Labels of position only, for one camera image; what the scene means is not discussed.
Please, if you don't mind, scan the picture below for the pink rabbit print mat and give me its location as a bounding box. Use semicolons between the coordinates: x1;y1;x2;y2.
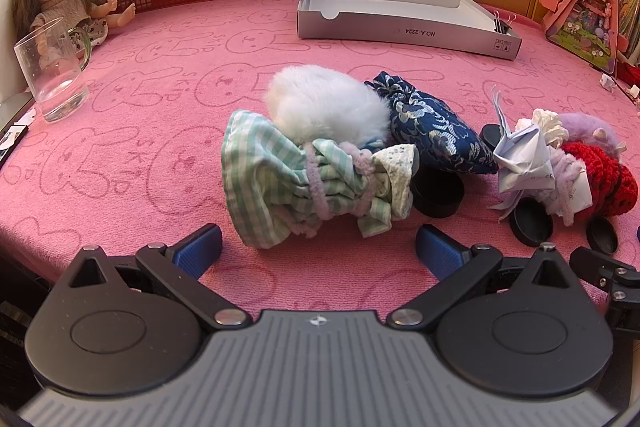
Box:
0;0;640;323

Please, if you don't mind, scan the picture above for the red crochet piece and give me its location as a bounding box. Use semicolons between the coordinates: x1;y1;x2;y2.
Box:
560;142;639;221

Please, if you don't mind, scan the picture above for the dark flat device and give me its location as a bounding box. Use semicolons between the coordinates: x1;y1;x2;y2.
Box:
0;92;37;168

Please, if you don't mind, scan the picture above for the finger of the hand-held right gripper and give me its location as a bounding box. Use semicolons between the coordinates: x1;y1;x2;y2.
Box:
570;247;640;343

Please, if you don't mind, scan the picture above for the pink house-shaped case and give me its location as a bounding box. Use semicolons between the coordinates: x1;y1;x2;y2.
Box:
539;0;624;74

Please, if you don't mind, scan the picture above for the purple fluffy ball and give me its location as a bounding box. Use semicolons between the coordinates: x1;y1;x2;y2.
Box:
557;113;627;158

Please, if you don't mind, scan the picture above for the black round lid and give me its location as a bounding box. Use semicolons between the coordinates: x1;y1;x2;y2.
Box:
509;198;554;249
586;217;619;256
479;124;507;154
411;167;466;219

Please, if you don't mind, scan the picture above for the clear glass mug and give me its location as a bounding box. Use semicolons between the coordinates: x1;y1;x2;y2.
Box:
13;17;94;124

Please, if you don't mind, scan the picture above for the green checked cloth pouch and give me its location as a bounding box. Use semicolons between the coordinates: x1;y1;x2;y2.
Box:
221;109;420;249

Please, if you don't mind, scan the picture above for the black binder clip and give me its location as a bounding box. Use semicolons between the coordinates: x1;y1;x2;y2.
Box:
491;12;519;36

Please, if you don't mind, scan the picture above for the white fluffy pom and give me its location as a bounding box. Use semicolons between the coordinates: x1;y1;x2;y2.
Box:
264;64;392;145

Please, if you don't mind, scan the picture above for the white fabric flower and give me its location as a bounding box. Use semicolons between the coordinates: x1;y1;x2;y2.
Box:
515;108;568;148

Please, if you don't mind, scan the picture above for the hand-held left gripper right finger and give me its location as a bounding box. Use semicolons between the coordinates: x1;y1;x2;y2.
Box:
387;223;577;330

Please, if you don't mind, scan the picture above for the navy floral cloth pouch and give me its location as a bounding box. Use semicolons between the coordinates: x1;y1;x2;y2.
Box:
364;71;499;175

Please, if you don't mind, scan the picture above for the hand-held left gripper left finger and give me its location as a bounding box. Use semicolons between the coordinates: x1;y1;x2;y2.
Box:
65;223;253;329

